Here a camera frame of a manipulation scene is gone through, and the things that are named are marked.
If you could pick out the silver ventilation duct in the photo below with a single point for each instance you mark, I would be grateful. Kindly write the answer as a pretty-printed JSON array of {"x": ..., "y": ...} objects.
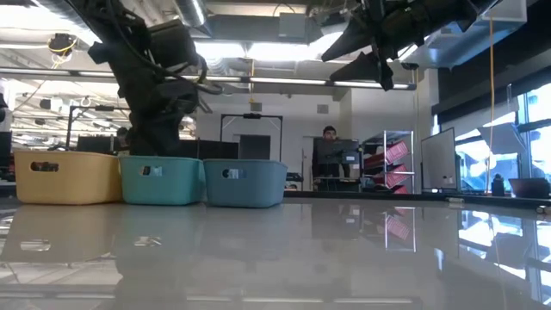
[
  {"x": 191, "y": 13},
  {"x": 51, "y": 4}
]

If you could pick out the green plastic bin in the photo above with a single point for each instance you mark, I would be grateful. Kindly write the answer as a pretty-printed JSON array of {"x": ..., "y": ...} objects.
[{"x": 163, "y": 185}]

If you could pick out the metal shelf rack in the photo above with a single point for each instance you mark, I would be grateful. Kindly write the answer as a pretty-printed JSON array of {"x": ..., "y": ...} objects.
[{"x": 413, "y": 150}]

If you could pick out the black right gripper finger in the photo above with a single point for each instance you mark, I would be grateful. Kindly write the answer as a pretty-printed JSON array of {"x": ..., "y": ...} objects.
[
  {"x": 363, "y": 69},
  {"x": 357, "y": 39}
]

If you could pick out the black gantry frame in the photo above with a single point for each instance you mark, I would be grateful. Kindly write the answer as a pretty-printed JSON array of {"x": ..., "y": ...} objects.
[
  {"x": 251, "y": 115},
  {"x": 103, "y": 107}
]

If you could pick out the whiteboard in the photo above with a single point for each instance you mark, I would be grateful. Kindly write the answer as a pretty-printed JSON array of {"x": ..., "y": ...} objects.
[{"x": 438, "y": 159}]

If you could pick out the slate blue plastic bin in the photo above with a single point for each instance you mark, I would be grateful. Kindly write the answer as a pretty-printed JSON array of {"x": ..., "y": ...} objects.
[{"x": 245, "y": 189}]

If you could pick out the small cylindrical battery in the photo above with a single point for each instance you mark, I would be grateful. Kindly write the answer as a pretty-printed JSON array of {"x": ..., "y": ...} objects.
[{"x": 544, "y": 209}]

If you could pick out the grey wall vent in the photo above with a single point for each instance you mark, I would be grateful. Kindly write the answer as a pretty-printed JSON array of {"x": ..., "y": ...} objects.
[
  {"x": 323, "y": 109},
  {"x": 255, "y": 107}
]

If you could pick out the lone silver AAA battery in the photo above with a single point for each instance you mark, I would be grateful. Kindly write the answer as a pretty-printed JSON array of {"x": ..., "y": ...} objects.
[{"x": 455, "y": 200}]

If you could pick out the yellow plastic bin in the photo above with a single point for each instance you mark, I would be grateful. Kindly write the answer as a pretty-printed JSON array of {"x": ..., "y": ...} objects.
[{"x": 64, "y": 185}]

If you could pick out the red storage bin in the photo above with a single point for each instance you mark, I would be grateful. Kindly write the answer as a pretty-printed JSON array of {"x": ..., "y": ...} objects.
[
  {"x": 401, "y": 190},
  {"x": 394, "y": 176},
  {"x": 398, "y": 151}
]

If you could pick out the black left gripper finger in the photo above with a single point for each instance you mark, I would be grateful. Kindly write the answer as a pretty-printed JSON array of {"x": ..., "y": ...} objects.
[
  {"x": 142, "y": 140},
  {"x": 169, "y": 138}
]

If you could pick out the black monitor row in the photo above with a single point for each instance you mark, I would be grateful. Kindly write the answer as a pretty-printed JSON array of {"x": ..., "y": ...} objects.
[{"x": 211, "y": 148}]

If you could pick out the ceiling light panel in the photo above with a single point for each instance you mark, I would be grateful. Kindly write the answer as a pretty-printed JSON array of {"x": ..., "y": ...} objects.
[{"x": 267, "y": 51}]

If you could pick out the black bottle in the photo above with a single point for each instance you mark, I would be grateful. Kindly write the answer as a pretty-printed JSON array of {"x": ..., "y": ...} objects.
[{"x": 498, "y": 187}]

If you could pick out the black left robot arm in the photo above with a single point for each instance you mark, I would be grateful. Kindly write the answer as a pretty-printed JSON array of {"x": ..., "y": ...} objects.
[{"x": 107, "y": 26}]

